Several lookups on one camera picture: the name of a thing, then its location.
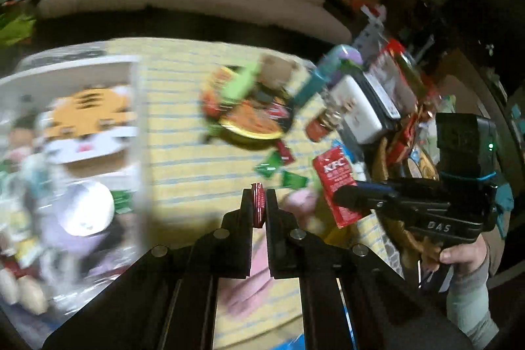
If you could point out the tiger face box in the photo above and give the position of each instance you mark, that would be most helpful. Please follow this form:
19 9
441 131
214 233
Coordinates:
89 132

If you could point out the wicker basket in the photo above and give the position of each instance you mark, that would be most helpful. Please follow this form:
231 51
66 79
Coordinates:
395 217

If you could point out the red spice jar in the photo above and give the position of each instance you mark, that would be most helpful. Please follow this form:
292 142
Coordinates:
321 125

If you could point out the yellow checked tablecloth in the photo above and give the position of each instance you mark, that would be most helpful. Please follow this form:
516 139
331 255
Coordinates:
193 183

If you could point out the white power adapter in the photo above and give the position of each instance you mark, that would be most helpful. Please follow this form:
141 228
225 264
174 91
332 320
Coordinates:
369 112

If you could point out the white storage bin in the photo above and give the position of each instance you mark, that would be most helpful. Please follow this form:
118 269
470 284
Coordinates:
29 306

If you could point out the green packet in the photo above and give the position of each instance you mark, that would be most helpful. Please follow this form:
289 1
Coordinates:
123 201

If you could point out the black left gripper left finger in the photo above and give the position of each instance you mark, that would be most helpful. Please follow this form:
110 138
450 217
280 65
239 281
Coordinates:
224 253

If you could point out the teal bottle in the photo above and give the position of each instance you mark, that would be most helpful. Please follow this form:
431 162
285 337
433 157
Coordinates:
319 78

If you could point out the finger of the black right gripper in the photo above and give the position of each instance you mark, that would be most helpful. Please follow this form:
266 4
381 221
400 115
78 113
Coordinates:
363 195

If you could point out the purple items plastic bag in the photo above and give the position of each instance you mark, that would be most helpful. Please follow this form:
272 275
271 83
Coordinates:
81 234

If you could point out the right hand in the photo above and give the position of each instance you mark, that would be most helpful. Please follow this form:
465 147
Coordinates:
466 258

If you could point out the pink cloth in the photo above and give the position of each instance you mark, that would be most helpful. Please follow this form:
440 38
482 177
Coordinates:
240 298

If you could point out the red KFC ketchup packet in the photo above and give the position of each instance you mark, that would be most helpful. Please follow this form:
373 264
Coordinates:
334 171

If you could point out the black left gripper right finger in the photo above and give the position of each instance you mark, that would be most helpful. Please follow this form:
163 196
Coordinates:
296 253

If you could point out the brown teddy bear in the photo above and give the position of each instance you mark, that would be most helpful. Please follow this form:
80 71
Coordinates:
275 72

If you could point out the green handled brush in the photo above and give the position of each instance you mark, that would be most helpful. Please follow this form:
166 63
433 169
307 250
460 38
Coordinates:
238 87

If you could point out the grey sleeve forearm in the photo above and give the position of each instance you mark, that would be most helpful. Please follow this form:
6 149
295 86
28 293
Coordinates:
468 306

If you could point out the red round token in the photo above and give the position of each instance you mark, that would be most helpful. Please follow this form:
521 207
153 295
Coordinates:
259 204

